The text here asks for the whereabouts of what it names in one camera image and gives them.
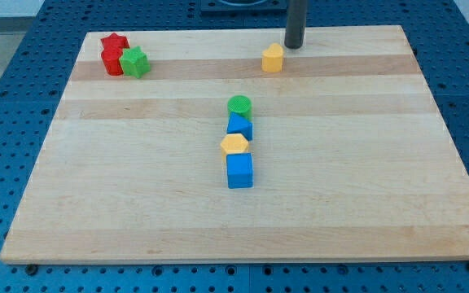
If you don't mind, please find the wooden board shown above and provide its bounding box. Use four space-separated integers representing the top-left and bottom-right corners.
0 25 469 265

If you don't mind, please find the red cylinder block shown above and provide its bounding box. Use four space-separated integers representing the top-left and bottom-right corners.
101 47 124 76

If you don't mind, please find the blue cube block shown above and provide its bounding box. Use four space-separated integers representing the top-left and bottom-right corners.
226 153 253 189

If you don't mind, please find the green star block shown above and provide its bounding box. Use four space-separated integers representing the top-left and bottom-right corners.
119 46 151 78

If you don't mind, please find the yellow hexagon block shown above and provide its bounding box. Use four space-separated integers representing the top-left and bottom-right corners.
220 133 250 163

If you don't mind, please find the yellow heart block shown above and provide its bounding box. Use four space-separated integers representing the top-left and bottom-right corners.
261 43 284 72

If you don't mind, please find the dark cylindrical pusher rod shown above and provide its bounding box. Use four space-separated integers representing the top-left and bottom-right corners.
284 0 309 49

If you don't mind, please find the red star block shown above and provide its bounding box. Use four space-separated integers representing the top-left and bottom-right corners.
100 33 129 49

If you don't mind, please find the green cylinder block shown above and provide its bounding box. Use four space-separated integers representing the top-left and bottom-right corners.
227 95 252 121

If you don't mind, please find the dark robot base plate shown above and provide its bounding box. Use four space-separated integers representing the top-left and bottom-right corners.
199 0 288 15

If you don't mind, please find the blue triangle block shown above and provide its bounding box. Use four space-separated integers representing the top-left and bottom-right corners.
226 112 253 141

